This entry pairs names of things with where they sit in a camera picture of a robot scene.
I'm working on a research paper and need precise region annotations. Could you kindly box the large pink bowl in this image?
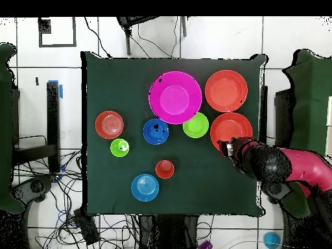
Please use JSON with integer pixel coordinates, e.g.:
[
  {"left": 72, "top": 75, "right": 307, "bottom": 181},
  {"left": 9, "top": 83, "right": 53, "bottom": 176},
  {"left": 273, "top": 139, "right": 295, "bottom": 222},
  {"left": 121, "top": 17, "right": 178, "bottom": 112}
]
[{"left": 148, "top": 71, "right": 203, "bottom": 125}]

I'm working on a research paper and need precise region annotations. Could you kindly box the large orange bowl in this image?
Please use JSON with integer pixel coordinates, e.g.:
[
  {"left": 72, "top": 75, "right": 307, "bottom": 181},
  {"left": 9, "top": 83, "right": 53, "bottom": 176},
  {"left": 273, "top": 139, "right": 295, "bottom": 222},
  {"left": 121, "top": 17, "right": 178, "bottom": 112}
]
[
  {"left": 204, "top": 69, "right": 248, "bottom": 113},
  {"left": 209, "top": 112, "right": 253, "bottom": 156}
]

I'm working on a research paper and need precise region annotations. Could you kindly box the dark blue bowl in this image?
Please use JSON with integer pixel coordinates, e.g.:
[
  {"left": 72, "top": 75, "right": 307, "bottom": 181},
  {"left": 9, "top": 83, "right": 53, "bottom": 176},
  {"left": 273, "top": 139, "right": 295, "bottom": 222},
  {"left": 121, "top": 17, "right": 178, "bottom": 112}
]
[{"left": 143, "top": 118, "right": 170, "bottom": 145}]

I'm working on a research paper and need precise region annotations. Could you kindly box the orange cup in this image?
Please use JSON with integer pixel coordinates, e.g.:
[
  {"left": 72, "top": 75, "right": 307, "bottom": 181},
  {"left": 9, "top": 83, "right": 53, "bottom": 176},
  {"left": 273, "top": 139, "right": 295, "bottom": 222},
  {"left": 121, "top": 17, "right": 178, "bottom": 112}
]
[{"left": 155, "top": 159, "right": 175, "bottom": 180}]

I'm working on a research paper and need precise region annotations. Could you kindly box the green bowl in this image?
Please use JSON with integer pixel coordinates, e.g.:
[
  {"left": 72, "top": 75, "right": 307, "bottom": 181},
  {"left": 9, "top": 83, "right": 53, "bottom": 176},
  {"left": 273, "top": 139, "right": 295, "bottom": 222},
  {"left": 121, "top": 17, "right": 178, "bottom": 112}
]
[{"left": 182, "top": 112, "right": 209, "bottom": 139}]

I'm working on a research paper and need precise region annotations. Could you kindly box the green cup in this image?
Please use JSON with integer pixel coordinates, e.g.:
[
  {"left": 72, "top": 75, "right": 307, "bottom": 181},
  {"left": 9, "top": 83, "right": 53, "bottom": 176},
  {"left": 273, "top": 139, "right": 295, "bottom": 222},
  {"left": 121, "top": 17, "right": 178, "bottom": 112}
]
[{"left": 110, "top": 138, "right": 130, "bottom": 158}]

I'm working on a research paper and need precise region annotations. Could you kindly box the small light blue bowl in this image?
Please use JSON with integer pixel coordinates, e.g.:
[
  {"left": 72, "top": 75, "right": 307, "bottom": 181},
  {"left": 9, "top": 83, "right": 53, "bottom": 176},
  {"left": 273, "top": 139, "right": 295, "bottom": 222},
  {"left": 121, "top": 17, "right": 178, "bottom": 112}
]
[{"left": 130, "top": 173, "right": 160, "bottom": 202}]

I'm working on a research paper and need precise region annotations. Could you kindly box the small orange bowl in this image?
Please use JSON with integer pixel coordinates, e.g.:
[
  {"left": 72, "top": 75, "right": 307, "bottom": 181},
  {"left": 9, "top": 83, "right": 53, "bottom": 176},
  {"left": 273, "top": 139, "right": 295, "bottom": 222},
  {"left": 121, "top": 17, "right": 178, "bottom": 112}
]
[{"left": 95, "top": 110, "right": 125, "bottom": 140}]

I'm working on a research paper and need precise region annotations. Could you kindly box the dark green table cloth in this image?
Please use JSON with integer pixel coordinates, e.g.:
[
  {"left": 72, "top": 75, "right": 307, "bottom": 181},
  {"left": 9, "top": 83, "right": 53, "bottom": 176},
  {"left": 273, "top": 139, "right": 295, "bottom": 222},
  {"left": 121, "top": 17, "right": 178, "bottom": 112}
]
[{"left": 80, "top": 51, "right": 268, "bottom": 217}]

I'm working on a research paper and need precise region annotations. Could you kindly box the black power strip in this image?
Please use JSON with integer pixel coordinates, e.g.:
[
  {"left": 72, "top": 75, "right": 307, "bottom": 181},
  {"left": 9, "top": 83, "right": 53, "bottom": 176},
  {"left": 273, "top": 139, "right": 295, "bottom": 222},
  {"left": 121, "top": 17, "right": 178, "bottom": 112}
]
[{"left": 73, "top": 207, "right": 101, "bottom": 246}]

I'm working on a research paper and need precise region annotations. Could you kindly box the blue cup on floor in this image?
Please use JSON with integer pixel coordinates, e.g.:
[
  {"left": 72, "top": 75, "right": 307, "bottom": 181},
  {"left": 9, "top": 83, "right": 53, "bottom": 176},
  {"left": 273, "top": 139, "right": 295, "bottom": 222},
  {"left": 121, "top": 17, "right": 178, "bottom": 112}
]
[{"left": 263, "top": 231, "right": 282, "bottom": 249}]

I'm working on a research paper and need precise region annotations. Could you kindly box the green cloth on side table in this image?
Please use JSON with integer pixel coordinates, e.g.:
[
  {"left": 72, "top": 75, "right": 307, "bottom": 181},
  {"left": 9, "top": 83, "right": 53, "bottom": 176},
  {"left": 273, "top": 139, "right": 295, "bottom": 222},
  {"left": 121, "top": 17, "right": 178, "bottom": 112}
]
[
  {"left": 0, "top": 42, "right": 25, "bottom": 215},
  {"left": 281, "top": 49, "right": 332, "bottom": 219}
]

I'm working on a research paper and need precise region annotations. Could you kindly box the cable tangle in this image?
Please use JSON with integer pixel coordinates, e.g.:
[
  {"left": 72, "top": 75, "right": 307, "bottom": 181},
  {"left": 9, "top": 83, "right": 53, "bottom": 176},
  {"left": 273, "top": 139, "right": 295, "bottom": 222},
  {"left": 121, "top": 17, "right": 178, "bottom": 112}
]
[{"left": 12, "top": 148, "right": 141, "bottom": 249}]

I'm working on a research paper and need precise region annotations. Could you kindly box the black table frame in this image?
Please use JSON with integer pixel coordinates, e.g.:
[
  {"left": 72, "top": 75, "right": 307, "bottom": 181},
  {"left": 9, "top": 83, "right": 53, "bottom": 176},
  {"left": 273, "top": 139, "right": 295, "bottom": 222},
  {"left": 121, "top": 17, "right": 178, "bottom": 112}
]
[
  {"left": 11, "top": 80, "right": 64, "bottom": 174},
  {"left": 259, "top": 85, "right": 295, "bottom": 150}
]

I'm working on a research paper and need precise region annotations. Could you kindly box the grey pedestal foot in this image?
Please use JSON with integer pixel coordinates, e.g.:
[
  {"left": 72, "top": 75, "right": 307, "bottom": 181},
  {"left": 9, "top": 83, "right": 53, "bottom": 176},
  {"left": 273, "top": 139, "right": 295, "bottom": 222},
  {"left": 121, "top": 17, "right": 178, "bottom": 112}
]
[
  {"left": 261, "top": 181, "right": 292, "bottom": 204},
  {"left": 10, "top": 175, "right": 55, "bottom": 204}
]

